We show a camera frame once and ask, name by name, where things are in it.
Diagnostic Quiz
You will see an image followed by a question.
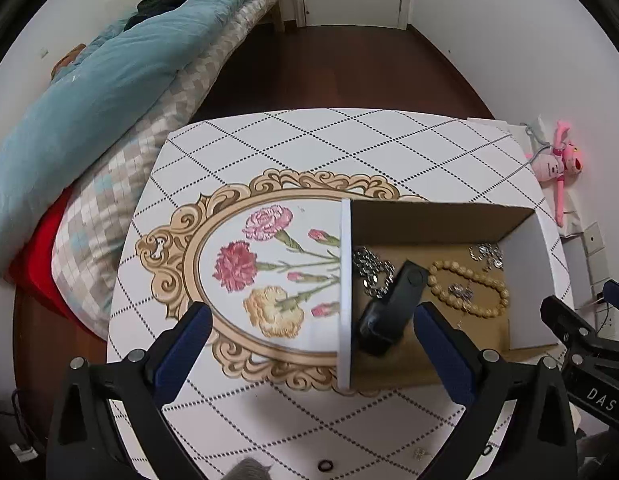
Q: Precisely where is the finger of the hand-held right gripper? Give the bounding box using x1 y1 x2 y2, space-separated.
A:
602 279 619 317
539 295 607 346

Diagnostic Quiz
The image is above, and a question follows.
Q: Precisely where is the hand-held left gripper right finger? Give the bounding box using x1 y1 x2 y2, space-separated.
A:
413 301 579 480

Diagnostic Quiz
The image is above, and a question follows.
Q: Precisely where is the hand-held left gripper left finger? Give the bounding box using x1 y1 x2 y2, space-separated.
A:
48 302 213 480

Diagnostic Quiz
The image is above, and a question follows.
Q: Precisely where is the cardboard box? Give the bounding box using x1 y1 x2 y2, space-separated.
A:
338 198 573 392

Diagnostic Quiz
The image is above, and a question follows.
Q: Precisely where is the black smart watch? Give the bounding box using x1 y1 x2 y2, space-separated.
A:
356 260 429 357

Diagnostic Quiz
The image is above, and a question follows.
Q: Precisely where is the grey fuzzy cloth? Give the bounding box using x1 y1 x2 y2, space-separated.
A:
224 456 273 480

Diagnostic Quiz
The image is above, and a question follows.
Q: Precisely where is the pink plush toy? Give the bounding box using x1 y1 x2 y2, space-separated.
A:
531 119 588 226

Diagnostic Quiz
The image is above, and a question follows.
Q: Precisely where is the red cloth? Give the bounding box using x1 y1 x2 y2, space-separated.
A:
6 191 111 337

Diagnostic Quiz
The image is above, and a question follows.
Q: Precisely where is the checkered bed sheet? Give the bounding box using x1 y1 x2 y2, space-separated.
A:
50 0 286 342

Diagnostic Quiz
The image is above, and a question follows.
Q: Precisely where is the bed with blue duvet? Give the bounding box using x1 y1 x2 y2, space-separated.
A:
0 0 296 289

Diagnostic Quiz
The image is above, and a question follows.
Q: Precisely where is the white wall socket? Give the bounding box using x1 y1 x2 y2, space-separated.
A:
593 304 619 342
582 219 608 256

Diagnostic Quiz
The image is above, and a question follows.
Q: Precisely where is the beige beaded bracelet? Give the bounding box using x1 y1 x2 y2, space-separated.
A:
428 258 511 319

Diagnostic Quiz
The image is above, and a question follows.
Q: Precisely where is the silver chain bracelet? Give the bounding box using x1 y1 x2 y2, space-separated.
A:
468 242 505 271

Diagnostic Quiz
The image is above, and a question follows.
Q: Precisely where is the silver chain necklace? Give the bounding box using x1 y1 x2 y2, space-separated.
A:
351 245 397 301

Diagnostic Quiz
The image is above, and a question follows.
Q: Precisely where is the grey wire hanger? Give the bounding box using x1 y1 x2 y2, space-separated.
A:
520 122 552 163

